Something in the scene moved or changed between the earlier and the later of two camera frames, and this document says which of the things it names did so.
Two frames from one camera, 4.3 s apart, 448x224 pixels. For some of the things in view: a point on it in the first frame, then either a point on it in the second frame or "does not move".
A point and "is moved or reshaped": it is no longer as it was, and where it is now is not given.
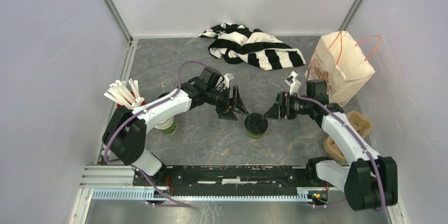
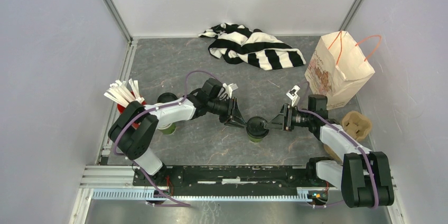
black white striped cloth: x=240 y=44 does not move
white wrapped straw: x=134 y=85 does not move
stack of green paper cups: x=167 y=127 does not move
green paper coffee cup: x=253 y=137 is moved or reshaped
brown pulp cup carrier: x=363 y=124 does not move
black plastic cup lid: x=255 y=123 is moved or reshaped
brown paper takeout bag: x=336 y=60 does not move
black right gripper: x=283 y=112 to x=282 y=122
